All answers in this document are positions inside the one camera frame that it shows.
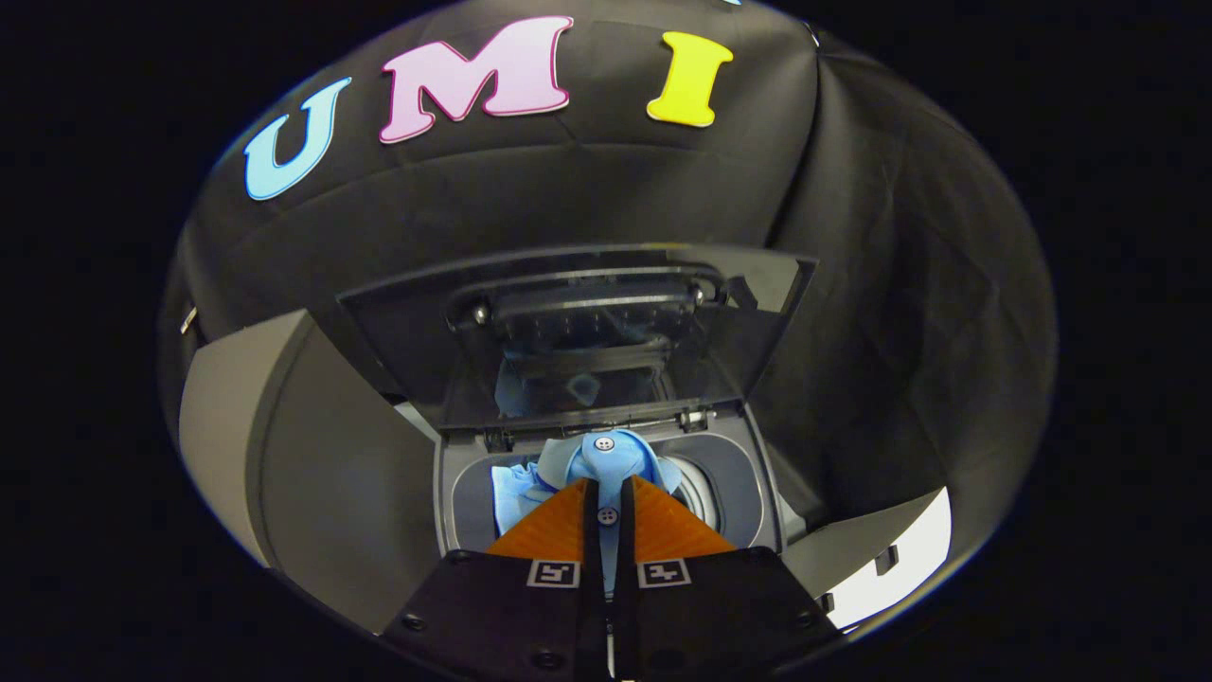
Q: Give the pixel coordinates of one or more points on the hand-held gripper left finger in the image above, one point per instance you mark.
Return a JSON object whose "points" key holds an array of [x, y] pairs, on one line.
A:
{"points": [[511, 616]]}

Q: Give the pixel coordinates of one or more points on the grey washing machine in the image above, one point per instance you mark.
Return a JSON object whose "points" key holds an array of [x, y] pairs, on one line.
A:
{"points": [[748, 483]]}

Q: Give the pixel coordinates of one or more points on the light blue polo shirt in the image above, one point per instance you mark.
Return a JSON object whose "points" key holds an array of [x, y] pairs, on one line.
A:
{"points": [[611, 459]]}

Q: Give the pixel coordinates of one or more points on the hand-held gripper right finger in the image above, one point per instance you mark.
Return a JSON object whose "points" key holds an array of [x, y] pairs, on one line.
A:
{"points": [[710, 616]]}

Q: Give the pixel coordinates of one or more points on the silver metal clip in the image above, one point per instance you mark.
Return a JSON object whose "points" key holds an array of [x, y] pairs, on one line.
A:
{"points": [[188, 319]]}

